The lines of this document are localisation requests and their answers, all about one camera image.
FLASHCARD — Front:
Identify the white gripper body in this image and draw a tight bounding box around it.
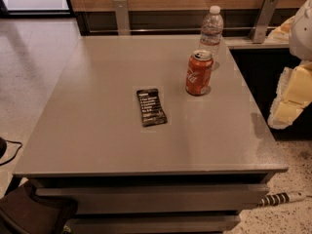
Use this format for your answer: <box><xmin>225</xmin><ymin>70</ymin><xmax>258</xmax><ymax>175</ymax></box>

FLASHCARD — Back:
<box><xmin>289</xmin><ymin>0</ymin><xmax>312</xmax><ymax>60</ymax></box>

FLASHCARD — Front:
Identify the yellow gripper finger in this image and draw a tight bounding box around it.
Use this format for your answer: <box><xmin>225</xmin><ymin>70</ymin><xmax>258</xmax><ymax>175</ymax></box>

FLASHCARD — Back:
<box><xmin>268</xmin><ymin>17</ymin><xmax>294</xmax><ymax>42</ymax></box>
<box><xmin>267</xmin><ymin>61</ymin><xmax>312</xmax><ymax>130</ymax></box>

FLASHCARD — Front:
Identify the clear plastic water bottle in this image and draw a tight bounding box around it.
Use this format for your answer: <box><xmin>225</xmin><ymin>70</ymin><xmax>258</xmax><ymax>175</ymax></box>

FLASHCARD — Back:
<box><xmin>199</xmin><ymin>5</ymin><xmax>224</xmax><ymax>70</ymax></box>

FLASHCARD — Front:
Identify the red coca-cola can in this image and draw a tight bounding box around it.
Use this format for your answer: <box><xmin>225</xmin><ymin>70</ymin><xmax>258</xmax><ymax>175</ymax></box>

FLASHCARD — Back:
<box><xmin>185</xmin><ymin>50</ymin><xmax>214</xmax><ymax>96</ymax></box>

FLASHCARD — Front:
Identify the black snack bar wrapper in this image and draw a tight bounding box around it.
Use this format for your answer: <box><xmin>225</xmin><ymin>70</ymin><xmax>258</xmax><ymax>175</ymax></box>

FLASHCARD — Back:
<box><xmin>136</xmin><ymin>89</ymin><xmax>168</xmax><ymax>127</ymax></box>

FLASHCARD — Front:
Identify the black bag on floor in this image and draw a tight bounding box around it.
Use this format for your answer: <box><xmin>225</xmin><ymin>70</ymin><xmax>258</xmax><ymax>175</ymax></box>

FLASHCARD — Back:
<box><xmin>0</xmin><ymin>181</ymin><xmax>78</xmax><ymax>234</ymax></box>

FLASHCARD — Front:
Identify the right metal wall bracket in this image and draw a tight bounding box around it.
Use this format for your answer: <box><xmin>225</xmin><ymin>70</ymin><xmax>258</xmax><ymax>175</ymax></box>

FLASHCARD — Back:
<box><xmin>249</xmin><ymin>0</ymin><xmax>279</xmax><ymax>44</ymax></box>

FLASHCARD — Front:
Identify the metal wall bracket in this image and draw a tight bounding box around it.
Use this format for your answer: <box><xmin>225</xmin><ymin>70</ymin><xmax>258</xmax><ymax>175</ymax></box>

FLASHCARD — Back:
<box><xmin>249</xmin><ymin>0</ymin><xmax>279</xmax><ymax>44</ymax></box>
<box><xmin>113</xmin><ymin>0</ymin><xmax>131</xmax><ymax>35</ymax></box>

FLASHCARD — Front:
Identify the left metal wall bracket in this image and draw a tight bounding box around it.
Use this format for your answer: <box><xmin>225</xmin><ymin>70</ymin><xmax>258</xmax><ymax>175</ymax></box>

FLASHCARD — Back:
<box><xmin>113</xmin><ymin>0</ymin><xmax>131</xmax><ymax>35</ymax></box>

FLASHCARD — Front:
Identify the black cable on floor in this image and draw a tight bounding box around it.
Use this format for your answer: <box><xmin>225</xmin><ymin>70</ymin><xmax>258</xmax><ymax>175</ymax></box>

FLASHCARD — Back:
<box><xmin>0</xmin><ymin>136</ymin><xmax>23</xmax><ymax>167</ymax></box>

